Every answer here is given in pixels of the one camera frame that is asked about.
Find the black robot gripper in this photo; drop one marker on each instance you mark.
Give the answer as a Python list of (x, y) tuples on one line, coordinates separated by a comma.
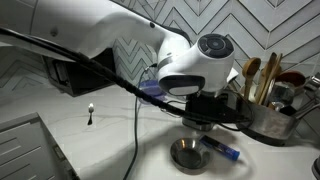
[(208, 106)]

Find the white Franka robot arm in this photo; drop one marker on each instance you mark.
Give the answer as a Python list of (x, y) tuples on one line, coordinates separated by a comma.
[(133, 36)]

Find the black steel coffee machine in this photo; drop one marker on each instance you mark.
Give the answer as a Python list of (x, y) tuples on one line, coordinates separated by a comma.
[(198, 125)]

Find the blue snack wrapper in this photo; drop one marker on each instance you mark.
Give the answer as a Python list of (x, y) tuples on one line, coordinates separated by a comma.
[(221, 148)]

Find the small steel bowl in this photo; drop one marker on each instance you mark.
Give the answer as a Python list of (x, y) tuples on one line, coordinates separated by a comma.
[(190, 155)]

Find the wooden spoon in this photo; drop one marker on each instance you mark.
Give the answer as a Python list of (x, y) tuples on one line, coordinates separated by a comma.
[(250, 73)]

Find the steel utensil holder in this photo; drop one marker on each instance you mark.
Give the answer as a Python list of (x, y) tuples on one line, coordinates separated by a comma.
[(266, 123)]

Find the wooden spatula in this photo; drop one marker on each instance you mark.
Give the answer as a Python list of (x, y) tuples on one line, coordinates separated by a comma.
[(268, 78)]

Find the metal kitchen utensils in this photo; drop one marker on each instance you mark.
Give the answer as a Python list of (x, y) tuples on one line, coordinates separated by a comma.
[(283, 95)]

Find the red brown ladle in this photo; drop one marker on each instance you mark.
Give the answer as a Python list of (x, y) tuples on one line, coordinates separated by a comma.
[(291, 78)]

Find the silver metal fork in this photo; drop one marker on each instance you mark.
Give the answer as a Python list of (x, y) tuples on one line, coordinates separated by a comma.
[(90, 113)]

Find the black countertop appliance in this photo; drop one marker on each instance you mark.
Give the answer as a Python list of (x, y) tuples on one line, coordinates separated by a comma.
[(80, 78)]

